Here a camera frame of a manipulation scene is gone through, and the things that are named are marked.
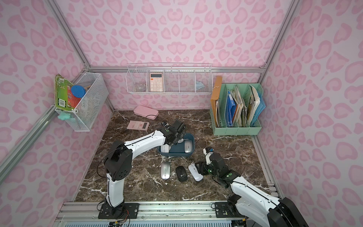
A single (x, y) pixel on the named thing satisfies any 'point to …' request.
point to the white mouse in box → (165, 148)
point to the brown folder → (215, 100)
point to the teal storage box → (177, 149)
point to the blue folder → (230, 110)
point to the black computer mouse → (181, 173)
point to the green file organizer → (238, 109)
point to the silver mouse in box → (188, 146)
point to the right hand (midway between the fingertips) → (198, 163)
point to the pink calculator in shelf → (156, 83)
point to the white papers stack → (254, 100)
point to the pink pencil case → (146, 112)
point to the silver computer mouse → (165, 169)
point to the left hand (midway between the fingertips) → (180, 132)
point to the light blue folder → (261, 108)
